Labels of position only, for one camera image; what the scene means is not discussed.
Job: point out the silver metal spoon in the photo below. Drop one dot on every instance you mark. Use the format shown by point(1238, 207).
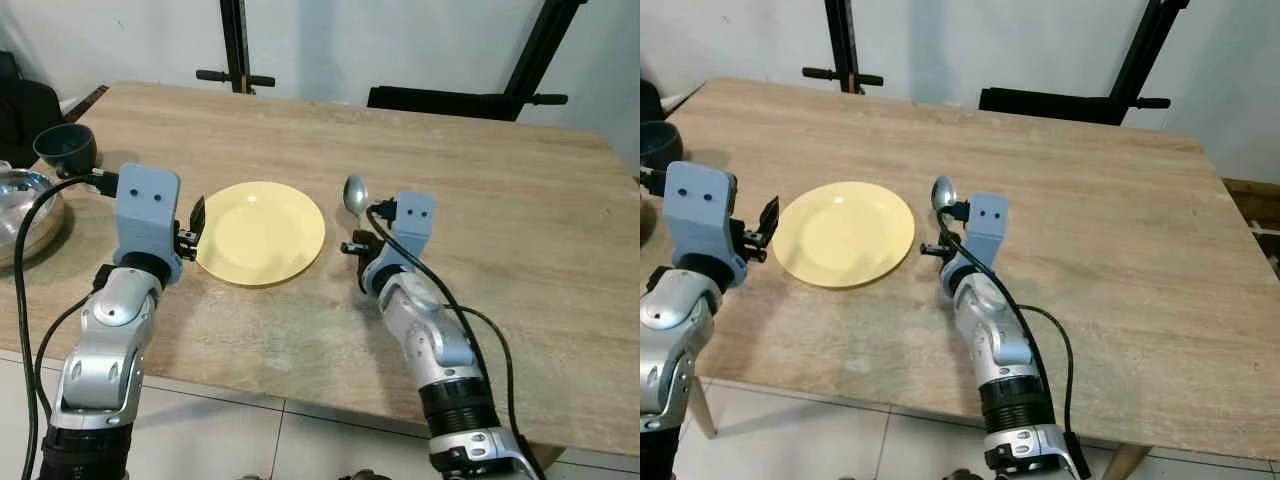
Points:
point(355, 195)
point(943, 192)

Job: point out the pale yellow round plate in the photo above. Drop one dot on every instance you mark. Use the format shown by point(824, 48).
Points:
point(260, 235)
point(845, 235)

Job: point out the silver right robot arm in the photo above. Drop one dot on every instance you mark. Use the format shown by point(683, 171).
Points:
point(430, 340)
point(995, 340)

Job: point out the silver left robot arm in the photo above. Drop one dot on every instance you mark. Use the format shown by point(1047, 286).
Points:
point(670, 340)
point(105, 350)

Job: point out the dark blue small bowl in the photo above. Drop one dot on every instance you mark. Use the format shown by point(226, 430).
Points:
point(660, 145)
point(65, 148)

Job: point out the shiny steel bowl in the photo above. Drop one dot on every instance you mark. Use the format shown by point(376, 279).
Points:
point(25, 215)

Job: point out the black bag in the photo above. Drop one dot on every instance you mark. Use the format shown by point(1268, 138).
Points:
point(648, 100)
point(25, 115)

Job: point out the wooden table leg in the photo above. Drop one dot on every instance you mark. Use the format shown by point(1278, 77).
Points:
point(1125, 465)
point(702, 410)
point(548, 457)

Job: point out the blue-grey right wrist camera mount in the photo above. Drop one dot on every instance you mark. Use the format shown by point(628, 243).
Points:
point(412, 225)
point(988, 225)

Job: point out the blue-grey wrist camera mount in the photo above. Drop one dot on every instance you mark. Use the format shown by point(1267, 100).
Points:
point(412, 225)
point(988, 225)
point(705, 215)
point(148, 215)

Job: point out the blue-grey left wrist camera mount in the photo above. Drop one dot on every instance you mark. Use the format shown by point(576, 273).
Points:
point(148, 215)
point(705, 215)

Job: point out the black slanted bench frame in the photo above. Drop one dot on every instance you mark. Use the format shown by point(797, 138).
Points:
point(530, 60)
point(1135, 60)

